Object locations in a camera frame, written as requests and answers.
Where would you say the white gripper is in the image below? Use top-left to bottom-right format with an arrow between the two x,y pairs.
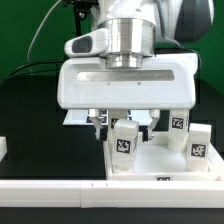
57,28 -> 198,141

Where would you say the white square table top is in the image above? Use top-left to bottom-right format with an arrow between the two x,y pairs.
103,132 -> 224,181

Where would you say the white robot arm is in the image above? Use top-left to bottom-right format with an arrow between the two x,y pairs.
57,0 -> 214,140

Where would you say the white sheet with tags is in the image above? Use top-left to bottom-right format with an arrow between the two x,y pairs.
63,110 -> 152,126

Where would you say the white block left edge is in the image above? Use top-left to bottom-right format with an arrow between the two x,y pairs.
0,137 -> 7,162

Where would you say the white fence wall rail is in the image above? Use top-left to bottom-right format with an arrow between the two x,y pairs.
0,178 -> 224,208

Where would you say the black cable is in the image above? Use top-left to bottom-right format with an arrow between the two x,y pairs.
0,59 -> 66,87

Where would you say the grey cable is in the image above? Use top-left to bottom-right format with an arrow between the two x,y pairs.
26,0 -> 64,64

